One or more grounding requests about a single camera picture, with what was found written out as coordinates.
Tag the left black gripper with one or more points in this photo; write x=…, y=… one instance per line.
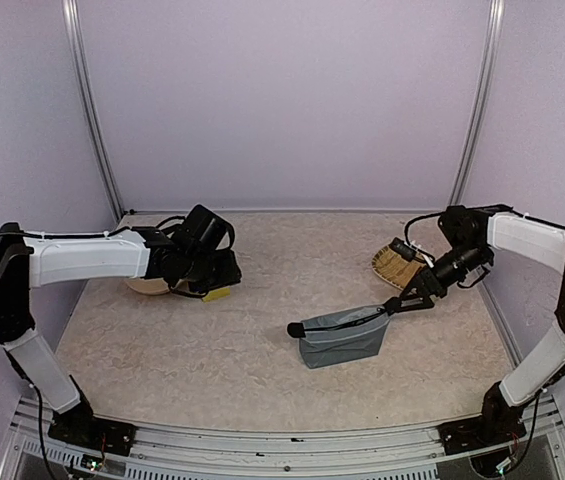
x=231, y=274

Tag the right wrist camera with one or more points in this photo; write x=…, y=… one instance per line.
x=409, y=252

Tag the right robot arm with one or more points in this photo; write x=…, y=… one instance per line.
x=532, y=304

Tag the beige round plate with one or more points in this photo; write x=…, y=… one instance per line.
x=148, y=287

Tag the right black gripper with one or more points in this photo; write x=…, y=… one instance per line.
x=427, y=283

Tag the right aluminium frame post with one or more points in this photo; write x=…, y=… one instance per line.
x=486, y=71

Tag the grey zip pouch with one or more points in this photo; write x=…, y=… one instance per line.
x=340, y=337

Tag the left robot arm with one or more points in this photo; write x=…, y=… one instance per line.
x=192, y=255

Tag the aluminium frame post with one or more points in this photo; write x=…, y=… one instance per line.
x=70, y=10
x=486, y=71

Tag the yellow sponge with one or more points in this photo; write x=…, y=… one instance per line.
x=216, y=294

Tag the aluminium front rail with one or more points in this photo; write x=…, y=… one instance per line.
x=161, y=452

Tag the woven bamboo tray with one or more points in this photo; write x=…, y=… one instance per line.
x=392, y=268

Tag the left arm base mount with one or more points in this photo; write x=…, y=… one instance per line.
x=79, y=426

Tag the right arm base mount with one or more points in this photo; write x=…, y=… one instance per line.
x=498, y=422

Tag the left aluminium frame post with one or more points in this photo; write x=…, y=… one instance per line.
x=70, y=10

